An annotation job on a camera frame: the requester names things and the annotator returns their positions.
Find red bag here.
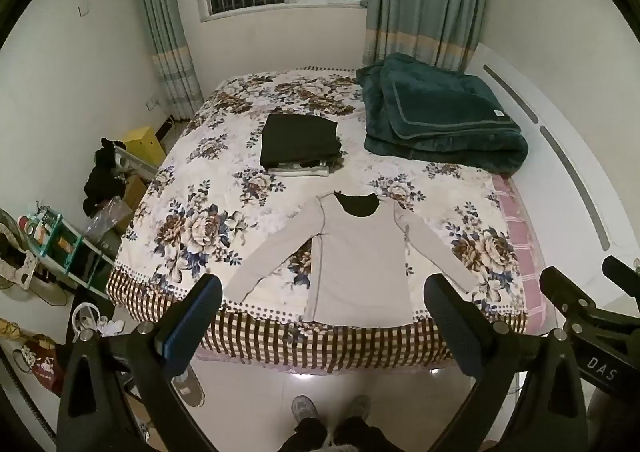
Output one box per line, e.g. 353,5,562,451
14,336,67,395

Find person's dark trousers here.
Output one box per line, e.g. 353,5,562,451
276,416,402,452

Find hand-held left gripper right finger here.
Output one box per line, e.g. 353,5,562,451
422,274,597,452

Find person's left shoe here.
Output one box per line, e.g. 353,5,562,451
291,394,321,426

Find person's shoe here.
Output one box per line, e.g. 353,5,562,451
344,394,372,424
291,394,321,426

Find pink checked sheet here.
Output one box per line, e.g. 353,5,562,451
492,174,552,334

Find folded dark green clothes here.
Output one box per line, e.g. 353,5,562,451
260,113,343,169

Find beige long-sleeve shirt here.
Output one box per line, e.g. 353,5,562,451
227,191,478,324

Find black hanging clothes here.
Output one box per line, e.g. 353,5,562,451
82,137,129,216

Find narrow green curtain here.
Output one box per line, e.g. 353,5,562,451
134,0,204,122

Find cardboard box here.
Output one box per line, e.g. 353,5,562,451
121,174,149,209

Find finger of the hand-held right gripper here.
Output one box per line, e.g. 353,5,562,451
540,267,640,334
602,255,640,286

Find folded white clothes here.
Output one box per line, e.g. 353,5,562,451
270,158,346,178

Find floral bedspread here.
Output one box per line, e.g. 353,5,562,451
106,66,529,376

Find dark green folded quilt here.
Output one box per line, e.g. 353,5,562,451
356,53,530,176

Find clear plastic bag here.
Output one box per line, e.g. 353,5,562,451
82,196,134,239

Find teal storage shelf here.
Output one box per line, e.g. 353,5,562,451
29,203,122,294

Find person's right shoe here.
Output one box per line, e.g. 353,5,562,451
344,394,372,424

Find white slippers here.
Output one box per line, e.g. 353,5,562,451
71,303,125,339

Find yellow box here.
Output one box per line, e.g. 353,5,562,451
122,126,166,168

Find white headboard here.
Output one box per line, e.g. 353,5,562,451
469,43,640,314

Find grey sneaker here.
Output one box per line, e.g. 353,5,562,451
171,366,206,409

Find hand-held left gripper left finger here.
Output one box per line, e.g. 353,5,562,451
57,274,223,452

